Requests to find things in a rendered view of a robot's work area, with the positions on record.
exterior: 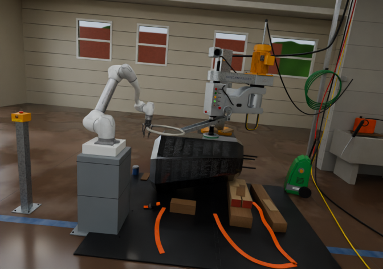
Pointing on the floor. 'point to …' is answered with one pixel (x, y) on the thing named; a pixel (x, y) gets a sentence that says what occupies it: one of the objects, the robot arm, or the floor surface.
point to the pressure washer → (300, 174)
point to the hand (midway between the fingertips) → (146, 135)
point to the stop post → (24, 163)
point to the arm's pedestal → (102, 192)
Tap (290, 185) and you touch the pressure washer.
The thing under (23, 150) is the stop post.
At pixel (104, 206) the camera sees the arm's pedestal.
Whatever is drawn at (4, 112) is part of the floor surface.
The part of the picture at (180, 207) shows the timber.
